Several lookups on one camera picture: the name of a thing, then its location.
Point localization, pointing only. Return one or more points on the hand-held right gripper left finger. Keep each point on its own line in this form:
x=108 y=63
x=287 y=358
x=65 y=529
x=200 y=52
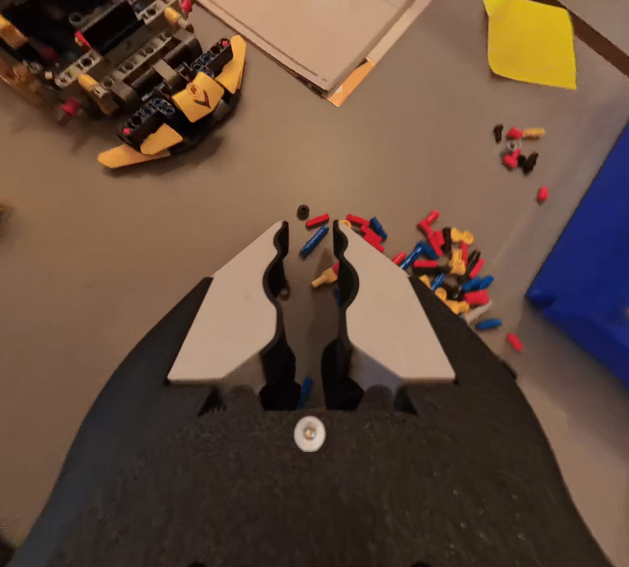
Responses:
x=231 y=326

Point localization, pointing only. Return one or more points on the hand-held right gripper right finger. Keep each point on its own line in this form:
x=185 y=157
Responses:
x=393 y=326

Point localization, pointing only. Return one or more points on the pile of small coloured pins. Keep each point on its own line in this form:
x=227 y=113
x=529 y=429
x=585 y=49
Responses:
x=457 y=272

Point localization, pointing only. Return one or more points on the yellow toy brick car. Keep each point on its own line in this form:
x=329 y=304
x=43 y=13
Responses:
x=147 y=75

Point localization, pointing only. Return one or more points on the grey desk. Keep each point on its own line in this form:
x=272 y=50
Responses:
x=295 y=159

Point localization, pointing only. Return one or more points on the yellow axle connector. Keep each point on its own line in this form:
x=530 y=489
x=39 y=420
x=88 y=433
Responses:
x=323 y=278

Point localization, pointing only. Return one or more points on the long blue pin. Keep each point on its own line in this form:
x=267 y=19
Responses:
x=313 y=240

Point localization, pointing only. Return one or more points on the blue storage bin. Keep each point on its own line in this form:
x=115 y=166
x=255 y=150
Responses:
x=589 y=272

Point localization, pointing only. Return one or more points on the small red black pin cluster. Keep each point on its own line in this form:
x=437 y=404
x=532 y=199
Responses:
x=513 y=159

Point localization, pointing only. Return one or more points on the yellow sticky note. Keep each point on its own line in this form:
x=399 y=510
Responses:
x=530 y=41

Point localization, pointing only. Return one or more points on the open instruction booklet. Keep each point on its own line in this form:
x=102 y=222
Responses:
x=304 y=7

